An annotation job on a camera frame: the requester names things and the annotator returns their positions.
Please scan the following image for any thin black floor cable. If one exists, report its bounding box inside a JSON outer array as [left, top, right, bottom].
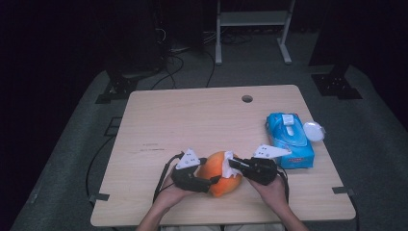
[[85, 136, 114, 200]]

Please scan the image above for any left hand-held gripper cable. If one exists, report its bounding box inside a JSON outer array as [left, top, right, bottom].
[[153, 152, 186, 204]]

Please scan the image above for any white wet wipe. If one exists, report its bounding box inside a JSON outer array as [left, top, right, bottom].
[[221, 150, 243, 179]]

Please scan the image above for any person's left hand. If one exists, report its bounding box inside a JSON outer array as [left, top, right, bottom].
[[156, 174, 201, 211]]

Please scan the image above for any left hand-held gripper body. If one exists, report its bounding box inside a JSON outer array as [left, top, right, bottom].
[[170, 147, 214, 194]]

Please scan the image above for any orange plush toy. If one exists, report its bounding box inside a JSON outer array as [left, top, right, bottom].
[[195, 150, 243, 198]]

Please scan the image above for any hand-held gripper cable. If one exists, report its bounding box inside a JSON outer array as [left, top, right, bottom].
[[153, 152, 186, 204], [277, 167, 292, 205]]

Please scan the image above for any black cable bundle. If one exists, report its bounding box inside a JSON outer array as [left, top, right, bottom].
[[220, 30, 255, 46]]

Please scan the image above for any black stand base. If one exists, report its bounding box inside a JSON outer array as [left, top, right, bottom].
[[311, 64, 364, 100], [94, 68, 142, 105]]

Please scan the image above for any right hand-held gripper cable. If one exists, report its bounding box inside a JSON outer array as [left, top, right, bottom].
[[277, 167, 292, 205]]

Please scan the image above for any person's right hand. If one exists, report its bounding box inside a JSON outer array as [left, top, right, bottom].
[[248, 174, 289, 210]]

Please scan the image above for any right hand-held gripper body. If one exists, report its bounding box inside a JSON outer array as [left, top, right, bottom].
[[243, 143, 293, 187]]

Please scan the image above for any grey tape piece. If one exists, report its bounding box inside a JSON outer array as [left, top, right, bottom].
[[331, 186, 356, 197], [88, 192, 111, 204]]

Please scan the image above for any blue wet wipes pack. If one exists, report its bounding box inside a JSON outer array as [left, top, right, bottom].
[[265, 112, 326, 170]]

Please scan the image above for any white metal stand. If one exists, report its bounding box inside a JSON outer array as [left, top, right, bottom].
[[215, 0, 297, 66]]

